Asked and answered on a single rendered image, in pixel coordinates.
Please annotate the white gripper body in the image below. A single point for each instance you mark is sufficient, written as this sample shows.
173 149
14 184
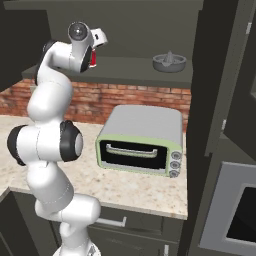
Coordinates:
102 37

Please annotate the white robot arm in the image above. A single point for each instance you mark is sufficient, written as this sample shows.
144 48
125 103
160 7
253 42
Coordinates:
50 146

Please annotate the dark tall cabinet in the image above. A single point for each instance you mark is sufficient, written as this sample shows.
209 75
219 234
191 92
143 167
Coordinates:
196 173

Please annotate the dark base cabinet door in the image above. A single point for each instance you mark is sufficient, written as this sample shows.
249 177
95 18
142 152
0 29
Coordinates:
133 245

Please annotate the red can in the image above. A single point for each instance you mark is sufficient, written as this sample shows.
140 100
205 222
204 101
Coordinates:
94 58

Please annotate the grey citrus juicer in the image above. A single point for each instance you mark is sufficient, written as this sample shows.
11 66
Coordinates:
169 63

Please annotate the green and grey toaster oven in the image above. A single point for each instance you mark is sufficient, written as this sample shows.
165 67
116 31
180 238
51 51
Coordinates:
146 126

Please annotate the dark drawer front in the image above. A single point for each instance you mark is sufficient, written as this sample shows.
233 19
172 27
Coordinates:
146 220

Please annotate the grey built-in oven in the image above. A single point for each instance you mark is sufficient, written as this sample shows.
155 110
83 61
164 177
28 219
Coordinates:
230 213

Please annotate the dark open wall cabinet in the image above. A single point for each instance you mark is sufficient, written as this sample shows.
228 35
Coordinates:
140 30

